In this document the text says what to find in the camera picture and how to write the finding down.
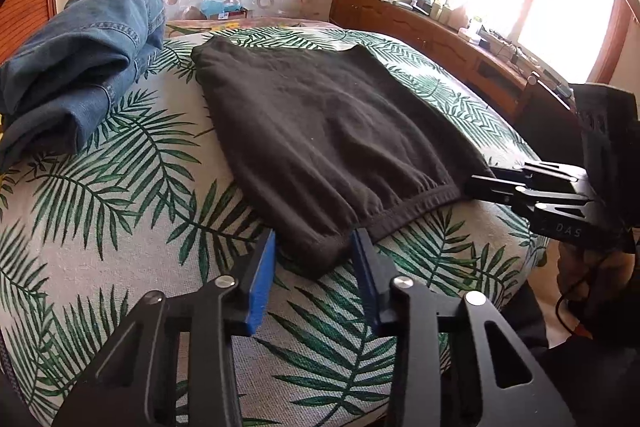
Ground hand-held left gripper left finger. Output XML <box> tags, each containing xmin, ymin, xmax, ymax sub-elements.
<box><xmin>50</xmin><ymin>228</ymin><xmax>278</xmax><ymax>427</ymax></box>

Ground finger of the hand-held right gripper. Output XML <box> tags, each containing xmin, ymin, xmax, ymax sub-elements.
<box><xmin>464</xmin><ymin>175</ymin><xmax>598</xmax><ymax>214</ymax></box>
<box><xmin>491</xmin><ymin>161</ymin><xmax>587</xmax><ymax>188</ymax></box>

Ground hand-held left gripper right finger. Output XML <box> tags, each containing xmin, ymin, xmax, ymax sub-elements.
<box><xmin>350</xmin><ymin>228</ymin><xmax>576</xmax><ymax>427</ymax></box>

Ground black pants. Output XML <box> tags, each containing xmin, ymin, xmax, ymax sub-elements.
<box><xmin>191</xmin><ymin>36</ymin><xmax>496</xmax><ymax>280</ymax></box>

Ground leaf print bed sheet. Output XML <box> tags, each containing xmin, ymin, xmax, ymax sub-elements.
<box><xmin>0</xmin><ymin>27</ymin><xmax>548</xmax><ymax>427</ymax></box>

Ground long wooden cabinet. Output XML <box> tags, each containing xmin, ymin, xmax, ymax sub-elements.
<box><xmin>330</xmin><ymin>0</ymin><xmax>576</xmax><ymax>124</ymax></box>

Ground floral blanket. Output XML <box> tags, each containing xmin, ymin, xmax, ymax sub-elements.
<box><xmin>165</xmin><ymin>18</ymin><xmax>333</xmax><ymax>38</ymax></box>

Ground blue packet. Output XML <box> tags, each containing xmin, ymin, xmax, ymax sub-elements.
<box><xmin>200</xmin><ymin>0</ymin><xmax>248</xmax><ymax>20</ymax></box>

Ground blue denim jeans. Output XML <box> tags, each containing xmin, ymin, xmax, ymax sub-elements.
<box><xmin>0</xmin><ymin>0</ymin><xmax>168</xmax><ymax>172</ymax></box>

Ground wooden slatted wardrobe door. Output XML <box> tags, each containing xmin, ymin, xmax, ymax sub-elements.
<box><xmin>0</xmin><ymin>0</ymin><xmax>58</xmax><ymax>62</ymax></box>

